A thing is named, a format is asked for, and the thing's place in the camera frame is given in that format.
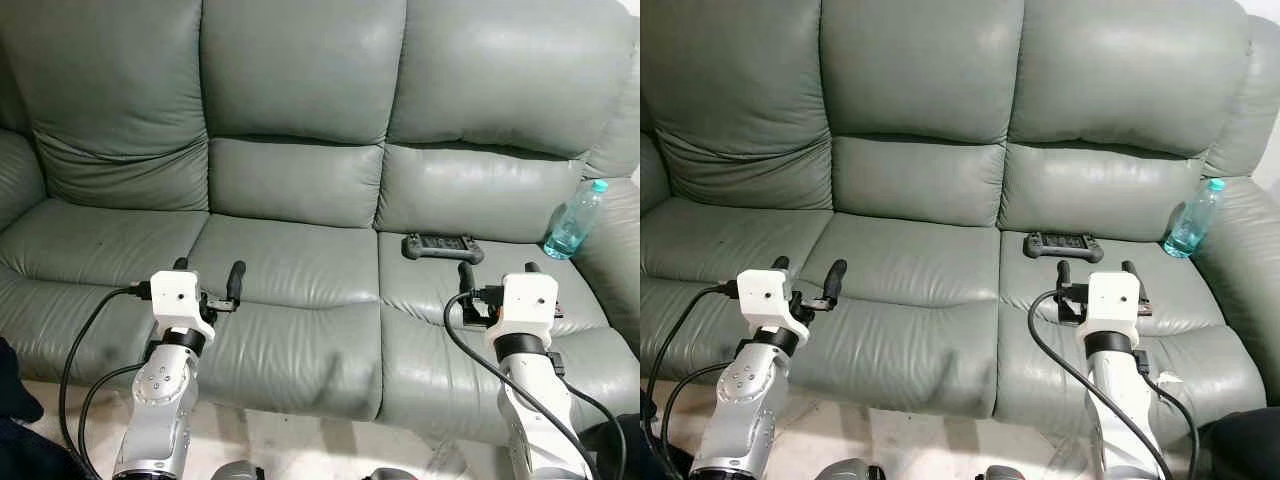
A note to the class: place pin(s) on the black handheld controller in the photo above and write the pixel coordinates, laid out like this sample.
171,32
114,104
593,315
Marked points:
1060,245
440,246

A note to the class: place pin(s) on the clear teal-capped water bottle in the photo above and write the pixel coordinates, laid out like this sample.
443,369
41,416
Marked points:
575,225
1193,225

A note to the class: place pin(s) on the grey robot left leg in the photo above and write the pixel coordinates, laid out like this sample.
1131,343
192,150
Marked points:
850,471
237,472

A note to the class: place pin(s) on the grey robot leg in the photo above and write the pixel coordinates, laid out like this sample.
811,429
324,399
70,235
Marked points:
850,471
1002,473
237,472
390,474

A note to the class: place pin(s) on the grey robot right leg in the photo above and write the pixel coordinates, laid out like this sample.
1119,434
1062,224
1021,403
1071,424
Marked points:
390,474
1002,473

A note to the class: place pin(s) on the black bag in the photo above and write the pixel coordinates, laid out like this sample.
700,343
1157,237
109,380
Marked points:
615,450
1245,445

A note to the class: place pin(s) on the dark navy cloth bundle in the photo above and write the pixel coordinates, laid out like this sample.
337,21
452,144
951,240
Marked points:
650,450
20,440

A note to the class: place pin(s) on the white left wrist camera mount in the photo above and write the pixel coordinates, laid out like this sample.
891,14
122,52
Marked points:
765,295
178,295

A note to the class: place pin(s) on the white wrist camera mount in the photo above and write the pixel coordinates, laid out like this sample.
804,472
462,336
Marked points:
528,300
178,295
765,295
1112,298

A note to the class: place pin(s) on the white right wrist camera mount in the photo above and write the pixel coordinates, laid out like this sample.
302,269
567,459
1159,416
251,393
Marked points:
528,300
1112,298

